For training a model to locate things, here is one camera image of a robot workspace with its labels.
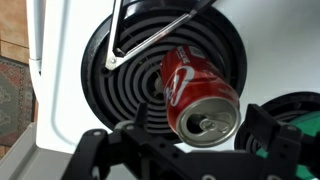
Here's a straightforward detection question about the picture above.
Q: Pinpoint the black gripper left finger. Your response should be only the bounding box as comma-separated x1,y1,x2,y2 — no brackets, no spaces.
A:
61,103,149,180

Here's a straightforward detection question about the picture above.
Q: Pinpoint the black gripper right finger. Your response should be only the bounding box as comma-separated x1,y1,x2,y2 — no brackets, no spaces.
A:
244,103,320,180

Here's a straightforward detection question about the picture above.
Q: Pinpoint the red coke can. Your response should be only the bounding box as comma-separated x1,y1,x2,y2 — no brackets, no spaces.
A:
159,44,242,148

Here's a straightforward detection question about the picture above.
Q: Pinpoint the green round burner cover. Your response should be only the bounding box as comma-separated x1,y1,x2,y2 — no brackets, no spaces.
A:
254,111,320,180

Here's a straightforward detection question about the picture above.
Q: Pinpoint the small black coil burner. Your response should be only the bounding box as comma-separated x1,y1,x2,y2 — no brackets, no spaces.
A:
234,91,320,161

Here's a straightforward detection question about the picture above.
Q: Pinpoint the large black coil burner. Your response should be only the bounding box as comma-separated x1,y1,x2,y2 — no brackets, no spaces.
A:
80,6,248,144

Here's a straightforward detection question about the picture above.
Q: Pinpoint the patterned floor rug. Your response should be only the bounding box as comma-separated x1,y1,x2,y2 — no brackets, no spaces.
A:
0,56,36,148

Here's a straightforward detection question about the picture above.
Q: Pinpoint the white electric stove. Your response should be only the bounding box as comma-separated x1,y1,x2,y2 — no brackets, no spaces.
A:
26,0,320,180

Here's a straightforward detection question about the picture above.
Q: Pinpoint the white oven door handle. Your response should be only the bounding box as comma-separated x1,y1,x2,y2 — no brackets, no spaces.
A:
26,0,46,76

